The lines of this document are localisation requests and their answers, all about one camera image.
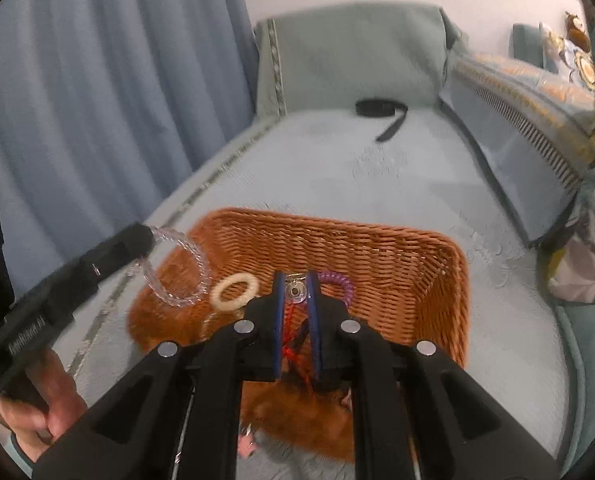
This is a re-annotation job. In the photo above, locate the plain teal cushion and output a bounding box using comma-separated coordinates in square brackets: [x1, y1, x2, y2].
[512, 22, 546, 69]

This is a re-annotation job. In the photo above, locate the person's left hand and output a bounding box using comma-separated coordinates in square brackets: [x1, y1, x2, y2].
[0, 347, 91, 447]

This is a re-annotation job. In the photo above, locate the clear bead bracelet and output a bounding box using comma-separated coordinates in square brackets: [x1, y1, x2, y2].
[124, 226, 213, 307]

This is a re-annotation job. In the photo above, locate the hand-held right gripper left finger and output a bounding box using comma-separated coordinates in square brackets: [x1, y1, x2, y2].
[31, 270, 289, 480]

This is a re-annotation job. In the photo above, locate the person's left forearm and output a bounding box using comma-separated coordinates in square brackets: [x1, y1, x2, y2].
[8, 431, 37, 478]

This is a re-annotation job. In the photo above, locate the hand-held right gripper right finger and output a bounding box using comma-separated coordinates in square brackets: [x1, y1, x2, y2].
[306, 272, 564, 480]

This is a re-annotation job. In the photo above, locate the blue curtain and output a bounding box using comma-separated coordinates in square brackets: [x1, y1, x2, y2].
[0, 0, 259, 313]

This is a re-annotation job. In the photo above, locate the purple spiral hair tie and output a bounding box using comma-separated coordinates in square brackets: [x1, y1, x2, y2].
[319, 272, 355, 307]

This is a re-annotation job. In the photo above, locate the small floral cushion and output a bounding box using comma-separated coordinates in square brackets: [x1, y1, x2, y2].
[539, 22, 595, 87]

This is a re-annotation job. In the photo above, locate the brown wicker basket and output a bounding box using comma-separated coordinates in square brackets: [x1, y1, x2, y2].
[127, 207, 471, 464]

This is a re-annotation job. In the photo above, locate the cream spiral hair tie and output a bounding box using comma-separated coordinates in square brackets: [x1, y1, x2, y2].
[209, 273, 261, 311]

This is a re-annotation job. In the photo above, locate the striped teal backrest cushion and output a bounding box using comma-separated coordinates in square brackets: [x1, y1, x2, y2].
[439, 52, 595, 247]

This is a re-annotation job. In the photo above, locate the red cord bracelet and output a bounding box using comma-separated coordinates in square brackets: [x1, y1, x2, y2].
[282, 273, 321, 397]

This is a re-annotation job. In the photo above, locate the small pink clip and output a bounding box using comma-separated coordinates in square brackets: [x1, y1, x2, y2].
[238, 430, 259, 459]

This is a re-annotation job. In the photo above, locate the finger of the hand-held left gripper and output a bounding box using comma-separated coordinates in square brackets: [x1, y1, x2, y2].
[62, 222, 156, 287]

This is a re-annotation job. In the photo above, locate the teal sofa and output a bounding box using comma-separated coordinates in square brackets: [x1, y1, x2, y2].
[52, 1, 595, 480]

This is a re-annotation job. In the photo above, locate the black strap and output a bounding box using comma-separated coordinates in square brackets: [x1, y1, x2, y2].
[354, 97, 409, 142]

